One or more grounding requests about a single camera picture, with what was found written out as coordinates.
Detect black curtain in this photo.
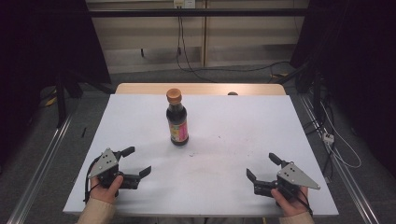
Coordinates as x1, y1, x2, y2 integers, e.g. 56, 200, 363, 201
290, 0, 396, 180
0, 0, 112, 171

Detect yellow floor tape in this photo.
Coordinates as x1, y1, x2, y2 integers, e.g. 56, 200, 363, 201
44, 89, 59, 107

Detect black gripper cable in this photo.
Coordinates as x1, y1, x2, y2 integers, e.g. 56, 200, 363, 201
82, 155, 103, 203
290, 188, 314, 217

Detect aluminium floor rail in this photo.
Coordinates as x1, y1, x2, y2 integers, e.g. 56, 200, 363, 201
6, 111, 76, 224
299, 93, 381, 224

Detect white board sheet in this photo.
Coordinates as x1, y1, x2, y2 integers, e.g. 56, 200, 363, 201
63, 93, 340, 217

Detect white wall socket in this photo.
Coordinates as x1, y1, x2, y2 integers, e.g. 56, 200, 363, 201
173, 0, 197, 9

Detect black horizontal bar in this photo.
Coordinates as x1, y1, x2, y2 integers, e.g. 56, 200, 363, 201
88, 8, 312, 18

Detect dark sauce bottle orange cap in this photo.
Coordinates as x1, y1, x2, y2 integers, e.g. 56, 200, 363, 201
165, 88, 190, 147

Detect person's right hand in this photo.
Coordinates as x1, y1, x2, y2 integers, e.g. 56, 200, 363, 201
270, 186, 310, 217

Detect black metal stand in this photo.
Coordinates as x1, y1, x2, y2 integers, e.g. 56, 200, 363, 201
275, 60, 325, 125
53, 68, 117, 129

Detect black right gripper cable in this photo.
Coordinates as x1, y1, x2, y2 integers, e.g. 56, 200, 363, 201
290, 188, 314, 217

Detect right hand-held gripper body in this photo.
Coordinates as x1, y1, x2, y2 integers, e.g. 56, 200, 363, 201
274, 161, 321, 206

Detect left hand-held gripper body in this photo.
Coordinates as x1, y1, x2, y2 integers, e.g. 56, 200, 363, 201
88, 147, 125, 198

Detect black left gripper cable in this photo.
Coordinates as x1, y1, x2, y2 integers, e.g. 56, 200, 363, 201
82, 155, 103, 203

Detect bundle of black floor cables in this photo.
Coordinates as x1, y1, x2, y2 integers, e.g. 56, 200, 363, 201
302, 90, 336, 180

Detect person's left hand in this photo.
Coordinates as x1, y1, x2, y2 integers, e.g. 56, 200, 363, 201
90, 175, 124, 205

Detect white cable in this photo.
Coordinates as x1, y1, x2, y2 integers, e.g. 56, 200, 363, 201
319, 102, 362, 170

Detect black cable from wall socket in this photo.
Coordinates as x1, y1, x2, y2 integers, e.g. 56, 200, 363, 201
175, 7, 291, 84

